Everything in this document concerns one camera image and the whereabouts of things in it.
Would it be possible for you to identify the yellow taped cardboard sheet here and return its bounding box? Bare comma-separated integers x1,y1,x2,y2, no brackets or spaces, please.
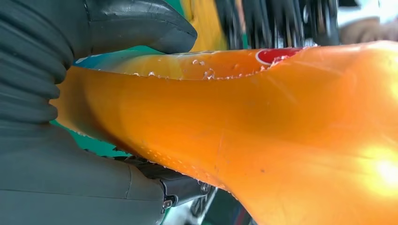
182,0,229,52

